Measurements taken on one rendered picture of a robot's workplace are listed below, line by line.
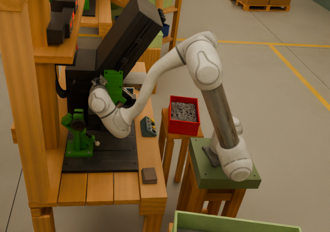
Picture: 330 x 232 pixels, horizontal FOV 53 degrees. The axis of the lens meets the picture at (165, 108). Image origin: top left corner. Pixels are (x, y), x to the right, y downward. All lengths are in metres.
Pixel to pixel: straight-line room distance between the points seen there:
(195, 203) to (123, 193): 0.49
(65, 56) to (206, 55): 0.65
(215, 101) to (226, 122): 0.14
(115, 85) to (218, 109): 0.78
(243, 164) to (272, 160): 1.95
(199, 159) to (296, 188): 1.65
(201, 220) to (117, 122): 0.64
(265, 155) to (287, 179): 0.35
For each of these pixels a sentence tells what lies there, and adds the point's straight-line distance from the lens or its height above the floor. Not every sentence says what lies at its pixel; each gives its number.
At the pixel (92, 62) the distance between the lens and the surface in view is 2.18.
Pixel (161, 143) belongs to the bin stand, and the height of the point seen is 0.48.
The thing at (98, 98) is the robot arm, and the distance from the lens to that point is 1.61.
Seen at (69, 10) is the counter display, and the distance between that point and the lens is 2.01.
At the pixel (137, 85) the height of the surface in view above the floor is 1.12.
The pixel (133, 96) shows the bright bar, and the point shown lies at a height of 1.01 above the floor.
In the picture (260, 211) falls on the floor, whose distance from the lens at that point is 3.11.
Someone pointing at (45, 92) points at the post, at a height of 1.28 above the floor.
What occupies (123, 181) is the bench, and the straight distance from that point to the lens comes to 1.86.
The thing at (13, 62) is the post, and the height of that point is 1.66.
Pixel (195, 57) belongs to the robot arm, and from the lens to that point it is 1.36.
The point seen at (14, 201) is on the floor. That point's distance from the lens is 3.01.
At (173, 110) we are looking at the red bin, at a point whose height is 0.88.
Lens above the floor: 2.27
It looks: 35 degrees down
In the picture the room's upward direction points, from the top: 8 degrees clockwise
